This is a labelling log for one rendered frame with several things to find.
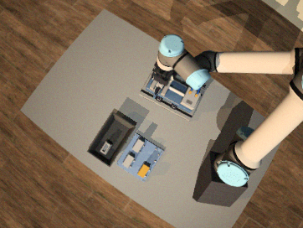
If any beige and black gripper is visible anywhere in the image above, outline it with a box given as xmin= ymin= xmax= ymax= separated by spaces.
xmin=151 ymin=62 xmax=177 ymax=86

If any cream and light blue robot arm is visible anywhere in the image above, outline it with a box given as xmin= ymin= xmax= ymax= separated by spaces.
xmin=157 ymin=34 xmax=303 ymax=186

